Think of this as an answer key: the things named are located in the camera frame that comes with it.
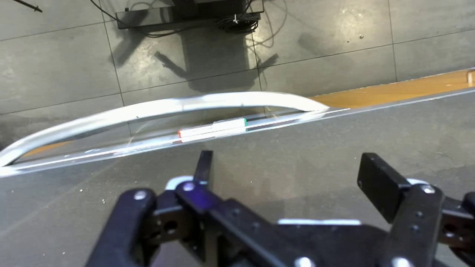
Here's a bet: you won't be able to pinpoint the wooden base cabinet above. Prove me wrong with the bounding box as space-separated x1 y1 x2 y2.
310 66 475 111

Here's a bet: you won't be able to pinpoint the stainless steel dishwasher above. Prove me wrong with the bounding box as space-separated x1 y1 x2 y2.
0 90 350 179

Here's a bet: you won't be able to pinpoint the white dishwasher sticker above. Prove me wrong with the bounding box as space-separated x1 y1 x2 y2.
176 116 248 145

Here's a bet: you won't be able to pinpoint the black robot stand base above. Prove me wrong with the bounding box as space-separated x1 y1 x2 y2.
116 0 264 33

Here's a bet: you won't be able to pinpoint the black floor cables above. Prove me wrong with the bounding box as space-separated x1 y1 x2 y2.
87 0 291 50

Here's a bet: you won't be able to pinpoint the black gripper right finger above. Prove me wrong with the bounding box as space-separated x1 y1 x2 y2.
356 151 475 267

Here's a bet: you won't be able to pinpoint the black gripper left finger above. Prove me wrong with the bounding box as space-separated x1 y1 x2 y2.
86 149 304 267

